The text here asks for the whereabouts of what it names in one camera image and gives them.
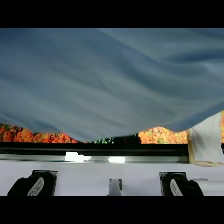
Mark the light blue T-shirt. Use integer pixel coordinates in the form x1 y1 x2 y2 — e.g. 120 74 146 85
0 27 224 143

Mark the white garment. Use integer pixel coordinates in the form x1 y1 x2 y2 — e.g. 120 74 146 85
187 111 224 167

